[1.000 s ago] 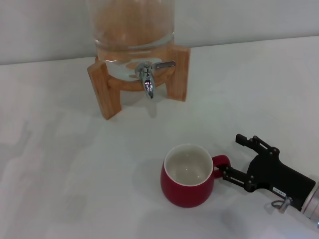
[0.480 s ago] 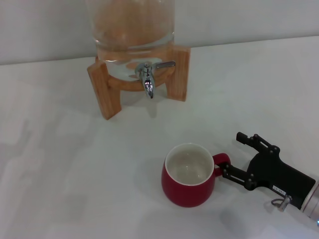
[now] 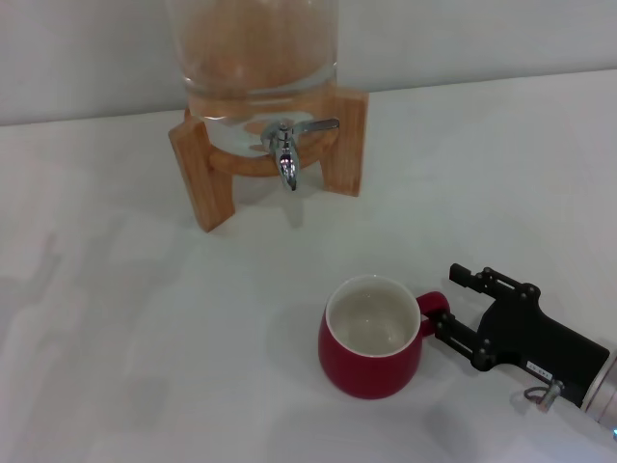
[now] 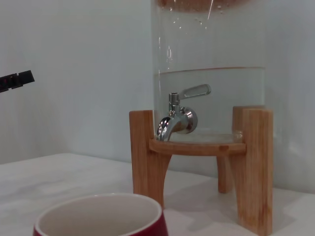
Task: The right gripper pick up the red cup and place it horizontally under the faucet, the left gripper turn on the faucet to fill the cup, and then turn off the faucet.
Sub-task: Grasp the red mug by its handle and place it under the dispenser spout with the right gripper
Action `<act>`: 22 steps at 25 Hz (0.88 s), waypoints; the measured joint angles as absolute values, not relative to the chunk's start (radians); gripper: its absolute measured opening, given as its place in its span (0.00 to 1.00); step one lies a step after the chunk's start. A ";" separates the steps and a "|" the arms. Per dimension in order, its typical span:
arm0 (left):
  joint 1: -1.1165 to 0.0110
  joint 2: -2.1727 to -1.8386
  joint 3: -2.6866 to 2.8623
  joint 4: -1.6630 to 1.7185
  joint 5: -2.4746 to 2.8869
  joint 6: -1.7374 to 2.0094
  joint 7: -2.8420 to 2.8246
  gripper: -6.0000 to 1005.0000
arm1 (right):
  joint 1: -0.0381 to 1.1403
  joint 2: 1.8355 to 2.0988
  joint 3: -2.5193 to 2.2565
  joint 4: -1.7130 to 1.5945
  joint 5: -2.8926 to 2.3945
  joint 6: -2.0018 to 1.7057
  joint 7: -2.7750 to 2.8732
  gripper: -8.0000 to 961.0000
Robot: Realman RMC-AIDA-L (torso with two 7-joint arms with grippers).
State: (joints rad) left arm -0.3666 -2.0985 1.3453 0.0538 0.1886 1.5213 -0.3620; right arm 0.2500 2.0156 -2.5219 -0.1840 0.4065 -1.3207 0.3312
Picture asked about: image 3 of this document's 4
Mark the chrome faucet with lever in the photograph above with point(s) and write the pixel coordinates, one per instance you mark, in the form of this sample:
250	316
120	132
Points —
287	164

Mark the glass water dispenser jar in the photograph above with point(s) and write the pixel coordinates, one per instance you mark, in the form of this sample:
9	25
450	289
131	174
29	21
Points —
255	48

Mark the red ceramic cup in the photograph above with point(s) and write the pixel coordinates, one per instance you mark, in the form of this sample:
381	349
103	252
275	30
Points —
356	371

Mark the wooden dispenser stand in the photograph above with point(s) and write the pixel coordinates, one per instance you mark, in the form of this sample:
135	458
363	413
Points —
200	183

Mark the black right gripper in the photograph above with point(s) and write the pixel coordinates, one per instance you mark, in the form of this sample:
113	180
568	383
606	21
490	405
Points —
530	337

